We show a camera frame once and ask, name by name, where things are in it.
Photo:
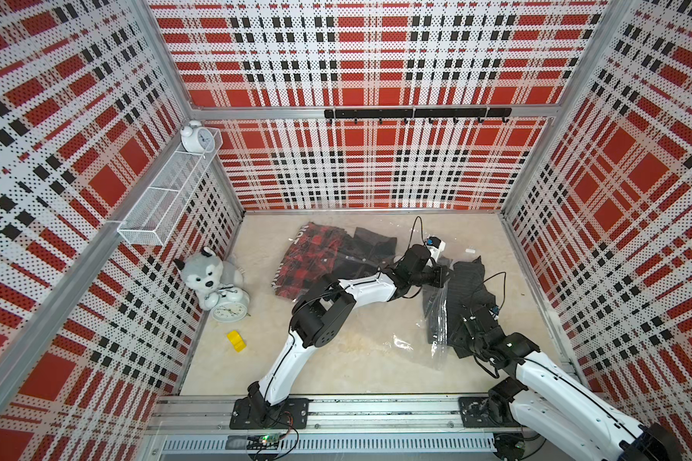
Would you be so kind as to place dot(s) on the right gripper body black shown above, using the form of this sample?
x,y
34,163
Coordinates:
x,y
476,346

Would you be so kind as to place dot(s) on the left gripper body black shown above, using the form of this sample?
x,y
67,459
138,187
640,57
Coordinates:
x,y
431,277

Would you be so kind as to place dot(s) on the grey pinstripe garment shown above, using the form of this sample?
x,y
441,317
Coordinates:
x,y
445,308

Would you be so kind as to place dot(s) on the red black plaid shirt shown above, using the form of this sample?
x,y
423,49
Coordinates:
x,y
310,255

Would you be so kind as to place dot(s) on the clear vacuum bag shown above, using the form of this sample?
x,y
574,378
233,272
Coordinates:
x,y
330,273

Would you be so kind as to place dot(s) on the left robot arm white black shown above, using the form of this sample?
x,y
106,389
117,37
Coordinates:
x,y
319,315

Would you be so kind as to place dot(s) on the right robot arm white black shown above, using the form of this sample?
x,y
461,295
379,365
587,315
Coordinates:
x,y
539,395

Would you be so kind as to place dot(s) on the white alarm clock on table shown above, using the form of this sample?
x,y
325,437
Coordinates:
x,y
232,305

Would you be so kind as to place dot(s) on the yellow small block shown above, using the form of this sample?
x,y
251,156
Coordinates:
x,y
236,341

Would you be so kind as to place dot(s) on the husky plush toy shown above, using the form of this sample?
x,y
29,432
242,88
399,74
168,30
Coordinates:
x,y
207,275

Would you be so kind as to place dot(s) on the small circuit board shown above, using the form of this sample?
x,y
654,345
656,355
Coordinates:
x,y
252,442

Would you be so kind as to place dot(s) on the white alarm clock on shelf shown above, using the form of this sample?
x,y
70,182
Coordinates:
x,y
197,139

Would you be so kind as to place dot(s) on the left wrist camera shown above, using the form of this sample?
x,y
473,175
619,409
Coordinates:
x,y
436,247

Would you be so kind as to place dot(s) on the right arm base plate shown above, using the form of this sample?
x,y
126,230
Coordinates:
x,y
486,412

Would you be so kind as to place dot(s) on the black hook rail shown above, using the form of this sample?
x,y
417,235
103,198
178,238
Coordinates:
x,y
418,113

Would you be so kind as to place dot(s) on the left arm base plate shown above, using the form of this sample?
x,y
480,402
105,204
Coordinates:
x,y
254,413

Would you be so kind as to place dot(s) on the aluminium mounting rail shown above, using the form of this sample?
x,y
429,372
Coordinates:
x,y
327,414

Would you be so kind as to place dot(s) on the white wire shelf basket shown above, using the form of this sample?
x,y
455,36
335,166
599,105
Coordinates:
x,y
152,220

